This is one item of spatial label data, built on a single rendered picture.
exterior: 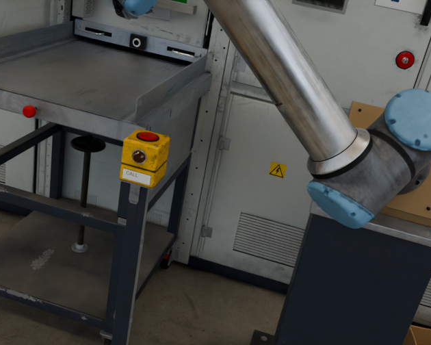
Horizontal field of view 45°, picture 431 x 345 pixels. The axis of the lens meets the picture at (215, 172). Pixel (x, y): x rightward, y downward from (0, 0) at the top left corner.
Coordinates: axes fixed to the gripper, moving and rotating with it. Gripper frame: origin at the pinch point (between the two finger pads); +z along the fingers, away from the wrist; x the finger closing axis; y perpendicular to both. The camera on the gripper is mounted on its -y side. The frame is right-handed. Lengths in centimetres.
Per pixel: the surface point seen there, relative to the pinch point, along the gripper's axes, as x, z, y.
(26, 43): -21.9, -8.0, -27.8
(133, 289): -83, -43, 39
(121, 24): 0.4, 17.5, -8.3
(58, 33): -10.9, 9.9, -27.6
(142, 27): 1.1, 17.0, 0.3
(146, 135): -48, -61, 37
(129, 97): -34.1, -24.2, 17.9
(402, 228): -51, -35, 98
